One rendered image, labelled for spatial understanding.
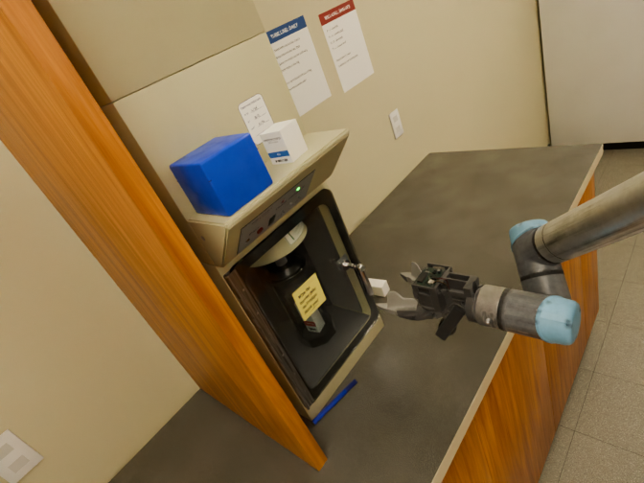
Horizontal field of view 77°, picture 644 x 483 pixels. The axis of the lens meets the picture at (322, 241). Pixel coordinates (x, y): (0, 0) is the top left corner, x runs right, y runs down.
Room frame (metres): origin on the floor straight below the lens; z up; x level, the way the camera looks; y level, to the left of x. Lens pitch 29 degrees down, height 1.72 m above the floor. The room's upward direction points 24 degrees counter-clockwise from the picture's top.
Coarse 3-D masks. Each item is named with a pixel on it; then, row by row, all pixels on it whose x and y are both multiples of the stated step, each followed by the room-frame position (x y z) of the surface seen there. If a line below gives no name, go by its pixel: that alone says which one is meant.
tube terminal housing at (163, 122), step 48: (240, 48) 0.80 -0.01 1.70; (144, 96) 0.67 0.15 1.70; (192, 96) 0.72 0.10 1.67; (240, 96) 0.77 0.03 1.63; (288, 96) 0.84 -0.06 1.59; (144, 144) 0.65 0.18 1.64; (192, 144) 0.69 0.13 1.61; (192, 240) 0.66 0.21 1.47; (288, 384) 0.65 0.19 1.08; (336, 384) 0.71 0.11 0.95
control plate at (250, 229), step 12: (288, 192) 0.66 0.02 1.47; (300, 192) 0.71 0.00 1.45; (276, 204) 0.65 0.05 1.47; (288, 204) 0.70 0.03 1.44; (264, 216) 0.64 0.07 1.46; (276, 216) 0.68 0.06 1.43; (252, 228) 0.63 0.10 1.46; (264, 228) 0.67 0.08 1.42; (240, 240) 0.61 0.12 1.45; (252, 240) 0.66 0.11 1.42
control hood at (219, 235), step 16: (320, 144) 0.73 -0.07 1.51; (336, 144) 0.72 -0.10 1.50; (304, 160) 0.68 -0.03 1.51; (320, 160) 0.70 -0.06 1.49; (336, 160) 0.78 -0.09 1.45; (272, 176) 0.67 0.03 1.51; (288, 176) 0.64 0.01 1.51; (304, 176) 0.68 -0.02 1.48; (320, 176) 0.76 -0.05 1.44; (272, 192) 0.62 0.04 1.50; (256, 208) 0.59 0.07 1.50; (192, 224) 0.63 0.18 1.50; (208, 224) 0.59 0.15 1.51; (224, 224) 0.56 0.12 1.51; (240, 224) 0.58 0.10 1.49; (272, 224) 0.70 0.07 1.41; (208, 240) 0.62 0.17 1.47; (224, 240) 0.57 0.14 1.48; (224, 256) 0.61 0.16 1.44
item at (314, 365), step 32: (320, 192) 0.81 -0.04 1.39; (288, 224) 0.74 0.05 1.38; (320, 224) 0.79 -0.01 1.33; (256, 256) 0.68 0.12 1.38; (288, 256) 0.72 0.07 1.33; (320, 256) 0.76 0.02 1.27; (352, 256) 0.82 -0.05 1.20; (256, 288) 0.66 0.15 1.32; (288, 288) 0.70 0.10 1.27; (352, 288) 0.79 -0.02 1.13; (288, 320) 0.68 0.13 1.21; (320, 320) 0.72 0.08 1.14; (352, 320) 0.77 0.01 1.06; (288, 352) 0.66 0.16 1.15; (320, 352) 0.70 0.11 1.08; (352, 352) 0.74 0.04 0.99; (320, 384) 0.67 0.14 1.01
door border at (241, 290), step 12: (240, 288) 0.64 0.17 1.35; (252, 300) 0.65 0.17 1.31; (252, 312) 0.64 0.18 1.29; (264, 324) 0.65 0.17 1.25; (264, 336) 0.64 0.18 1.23; (276, 348) 0.64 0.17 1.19; (288, 360) 0.65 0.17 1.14; (288, 372) 0.64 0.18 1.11; (300, 384) 0.65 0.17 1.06; (300, 396) 0.63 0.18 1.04
